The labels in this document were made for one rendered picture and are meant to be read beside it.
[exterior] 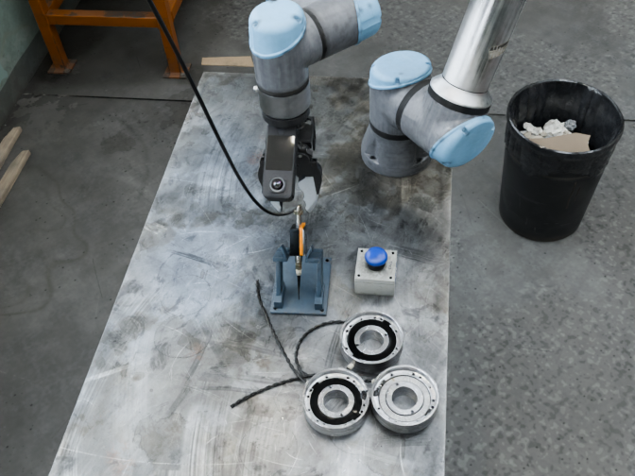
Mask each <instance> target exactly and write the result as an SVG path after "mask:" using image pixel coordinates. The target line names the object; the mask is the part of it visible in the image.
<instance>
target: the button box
mask: <svg viewBox="0 0 635 476"><path fill-rule="evenodd" d="M368 249H369V248H358V254H357V262H356V268H355V276H354V290H355V294H364V295H376V296H389V297H394V290H395V279H396V270H397V250H386V253H387V261H386V263H385V264H383V265H381V266H372V265H369V264H368V263H367V262H366V260H365V253H366V252H367V250H368Z"/></svg>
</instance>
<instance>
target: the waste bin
mask: <svg viewBox="0 0 635 476"><path fill-rule="evenodd" d="M556 119H558V121H560V123H564V125H565V122H566V121H568V120H570V119H571V120H573V121H574V120H575V124H576V126H577V127H576V128H574V130H568V131H569V132H571V133H581V134H586V135H591V137H590V139H589V143H588V146H589V149H590V151H584V152H565V151H558V150H554V149H551V148H547V147H544V146H542V145H539V144H536V143H534V142H532V141H531V140H529V139H528V138H526V137H525V136H524V135H523V134H522V133H521V132H520V131H525V130H526V129H525V128H523V124H525V123H526V122H527V123H530V124H531V125H533V127H536V128H540V127H541V129H542V131H543V127H544V125H545V123H547V122H548V121H549V120H556ZM624 129H625V120H624V116H623V114H622V113H621V111H620V109H619V108H618V106H617V105H616V103H615V102H614V101H613V100H612V99H611V98H610V97H609V96H608V95H607V94H606V93H604V92H602V91H601V90H599V89H597V88H595V87H593V86H591V85H588V84H585V83H582V82H578V81H573V80H568V79H545V80H541V81H537V82H534V83H531V84H528V85H526V86H524V87H522V88H521V89H520V90H519V91H517V92H516V93H515V94H514V95H513V96H512V97H511V99H510V100H509V103H508V105H507V109H506V133H505V155H504V165H503V175H502V184H501V194H500V203H499V211H500V214H501V217H502V219H503V221H504V222H505V223H506V225H507V226H508V227H509V228H510V229H511V230H513V231H514V232H516V233H518V234H519V235H521V236H523V237H525V238H528V239H531V240H536V241H544V242H548V241H556V240H560V239H563V238H566V237H568V236H570V235H571V234H573V233H574V232H575V231H576V230H577V229H578V227H579V225H580V223H581V221H582V219H583V216H584V214H585V212H586V210H587V208H588V206H589V204H590V202H591V199H592V196H593V194H594V191H595V189H596V187H597V185H598V182H599V180H600V179H601V177H602V174H603V172H604V170H605V168H606V166H607V165H608V163H609V159H610V157H611V155H612V154H613V152H614V150H615V147H616V146H617V143H618V142H619V141H620V139H621V137H622V135H623V132H624Z"/></svg>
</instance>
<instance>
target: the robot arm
mask: <svg viewBox="0 0 635 476"><path fill-rule="evenodd" d="M525 2H526V0H471V1H470V3H469V5H468V8H467V10H466V13H465V15H464V18H463V21H462V23H461V26H460V28H459V30H458V33H457V36H456V38H455V42H454V45H453V48H452V50H451V53H450V56H449V58H448V60H447V63H446V65H445V68H444V70H443V73H442V74H440V75H437V76H434V77H432V76H431V73H432V66H431V61H430V60H429V59H428V58H427V57H426V56H424V55H423V54H421V53H418V52H414V51H396V52H392V53H388V54H386V55H383V56H382V57H380V58H379V59H378V60H376V61H375V62H374V63H373V64H372V66H371V68H370V72H369V126H368V128H367V130H366V133H365V135H364V137H363V140H362V144H361V155H362V159H363V161H364V163H365V165H366V166H367V167H368V168H369V169H371V170H372V171H374V172H375V173H377V174H380V175H383V176H386V177H392V178H404V177H409V176H413V175H416V174H418V173H419V172H421V171H422V170H424V169H425V168H426V167H427V166H428V165H429V164H430V162H431V160H432V159H434V160H437V161H438V162H440V163H441V164H443V165H444V166H447V167H457V166H460V165H463V164H465V163H467V162H469V161H471V160H472V159H473V158H475V157H476V156H477V155H478V154H479V153H480V152H481V151H482V150H483V149H484V148H485V147H486V146H487V144H488V143H489V141H490V139H491V137H492V135H493V133H494V129H495V127H494V123H493V121H492V119H491V118H490V117H489V116H487V115H488V112H489V108H490V106H491V104H492V97H491V95H490V93H489V86H490V84H491V82H492V80H493V78H494V75H495V73H496V71H497V68H498V66H499V64H500V61H501V59H502V57H503V55H504V53H505V51H506V47H507V45H508V42H509V40H510V38H511V35H512V33H513V31H514V28H515V26H516V24H517V22H518V20H519V18H520V15H521V13H522V11H523V7H524V5H525ZM381 15H382V14H381V9H380V5H379V3H378V0H266V2H264V3H262V4H260V5H259V6H257V7H256V8H255V9H254V10H253V11H252V13H251V14H250V16H249V47H250V50H251V52H252V58H253V65H254V72H255V78H256V84H257V86H254V87H253V91H254V92H255V93H258V94H259V104H260V108H261V111H262V116H263V119H264V120H265V121H266V122H267V123H268V126H267V128H266V140H265V142H266V149H264V151H263V157H261V158H260V165H259V170H258V179H259V181H260V183H261V186H262V194H263V196H264V197H265V199H266V200H267V201H270V202H271V204H272V205H273V206H274V207H275V208H276V209H277V210H278V211H279V212H281V211H282V210H283V202H290V201H292V200H293V199H294V196H295V184H296V176H297V177H298V178H299V182H298V185H299V188H300V189H301V190H302V191H303V200H304V202H305V210H306V211H307V212H308V213H310V212H311V211H312V210H313V209H314V208H315V206H316V204H317V201H318V195H319V191H320V186H321V182H322V167H321V165H320V164H319V163H318V159H317V158H315V159H313V151H312V150H311V149H310V148H312V144H313V150H315V149H316V141H317V140H316V127H315V116H309V114H310V104H311V94H310V81H309V71H308V67H309V65H311V64H314V63H316V62H318V61H320V60H324V59H326V58H328V57H330V56H331V55H333V54H336V53H338V52H340V51H342V50H344V49H346V48H349V47H351V46H353V45H358V44H359V43H360V42H362V41H363V40H365V39H367V38H369V37H371V36H372V35H374V34H375V33H376V32H377V31H378V30H379V28H380V25H381V21H382V19H381ZM308 120H310V121H311V126H310V125H309V124H305V123H304V122H307V121H308Z"/></svg>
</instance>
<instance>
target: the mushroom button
mask: <svg viewBox="0 0 635 476"><path fill-rule="evenodd" d="M365 260H366V262H367V263H368V264H369V265H372V266H381V265H383V264H385V263H386V261H387V253H386V251H385V250H384V249H383V248H381V247H378V246H374V247H371V248H370V249H368V250H367V252H366V253H365Z"/></svg>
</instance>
